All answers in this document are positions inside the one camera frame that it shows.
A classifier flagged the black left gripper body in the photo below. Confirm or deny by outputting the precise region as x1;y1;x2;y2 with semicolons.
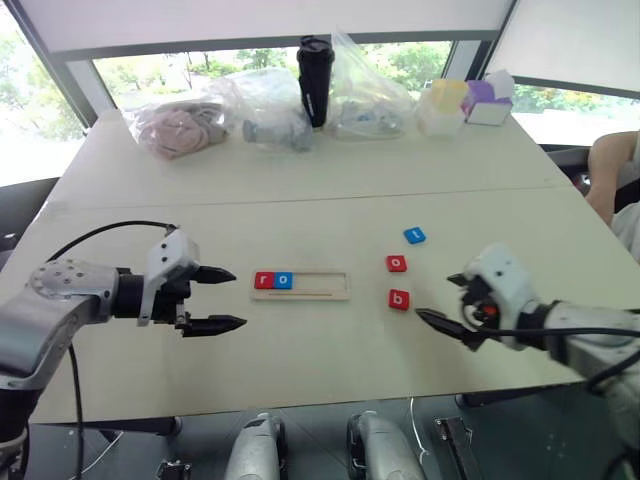
148;271;200;334

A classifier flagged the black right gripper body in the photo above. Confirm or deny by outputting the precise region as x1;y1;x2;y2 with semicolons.
458;275;501;331

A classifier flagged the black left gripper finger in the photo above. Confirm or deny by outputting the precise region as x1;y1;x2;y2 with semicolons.
182;314;248;338
194;266;237;286

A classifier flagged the wooden letter tray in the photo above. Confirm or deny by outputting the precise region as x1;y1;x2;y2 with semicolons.
249;269;351;302

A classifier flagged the silver left robot leg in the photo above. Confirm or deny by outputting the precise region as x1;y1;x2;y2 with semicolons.
222;412;289;480

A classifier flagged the silver robot leg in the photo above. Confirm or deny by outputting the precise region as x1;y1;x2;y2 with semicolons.
222;412;289;480
346;410;426;480

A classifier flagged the silver right robot leg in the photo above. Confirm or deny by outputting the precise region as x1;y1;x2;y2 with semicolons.
346;410;426;480

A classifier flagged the black table foot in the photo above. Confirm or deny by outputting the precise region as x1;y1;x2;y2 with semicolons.
455;383;587;409
29;417;182;440

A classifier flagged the plastic bag with pink cloth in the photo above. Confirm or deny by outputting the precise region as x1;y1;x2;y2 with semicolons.
127;97;231;161

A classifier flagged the black chair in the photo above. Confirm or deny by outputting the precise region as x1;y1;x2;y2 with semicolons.
0;177;61;266
538;143;596;199

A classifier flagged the plastic bag with grey items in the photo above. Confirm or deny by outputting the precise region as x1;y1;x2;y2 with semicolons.
209;67;316;152

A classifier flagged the person's white shirt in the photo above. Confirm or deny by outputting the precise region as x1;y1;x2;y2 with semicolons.
610;154;640;266

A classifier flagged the translucent container with yellow lid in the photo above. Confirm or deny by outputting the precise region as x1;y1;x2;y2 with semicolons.
415;78;471;140

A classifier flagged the purple and white box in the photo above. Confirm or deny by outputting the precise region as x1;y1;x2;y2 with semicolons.
460;69;515;126

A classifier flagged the clear plastic bag with parts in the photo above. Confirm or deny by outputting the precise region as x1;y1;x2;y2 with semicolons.
327;32;416;141

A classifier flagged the black travel tumbler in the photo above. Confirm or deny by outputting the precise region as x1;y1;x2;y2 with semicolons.
295;34;335;129

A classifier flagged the wide white roller blind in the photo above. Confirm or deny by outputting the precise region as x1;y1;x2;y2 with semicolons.
14;0;516;55

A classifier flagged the narrow white roller blind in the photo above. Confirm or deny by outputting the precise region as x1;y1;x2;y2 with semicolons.
487;0;640;94

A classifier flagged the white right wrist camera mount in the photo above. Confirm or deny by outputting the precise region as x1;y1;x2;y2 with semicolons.
462;243;544;351

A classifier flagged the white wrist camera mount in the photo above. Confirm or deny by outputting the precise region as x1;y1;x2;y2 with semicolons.
137;228;201;327
462;243;544;351

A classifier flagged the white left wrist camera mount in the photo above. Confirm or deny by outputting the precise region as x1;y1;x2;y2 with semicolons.
137;228;201;327

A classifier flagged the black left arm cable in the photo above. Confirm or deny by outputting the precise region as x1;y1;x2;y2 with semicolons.
45;220;180;480

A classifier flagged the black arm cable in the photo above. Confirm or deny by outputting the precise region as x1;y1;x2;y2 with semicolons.
45;220;180;480
462;304;640;480

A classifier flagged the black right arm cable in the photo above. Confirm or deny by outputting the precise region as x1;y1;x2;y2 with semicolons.
462;304;640;480

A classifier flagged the thin white cable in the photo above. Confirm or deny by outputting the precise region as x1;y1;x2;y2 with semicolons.
408;397;431;480

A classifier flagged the long black metal bracket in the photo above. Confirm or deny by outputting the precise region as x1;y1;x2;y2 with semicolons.
433;415;484;480

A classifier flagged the small black metal bracket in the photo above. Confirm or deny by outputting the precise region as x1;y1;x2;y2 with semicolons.
155;459;192;480

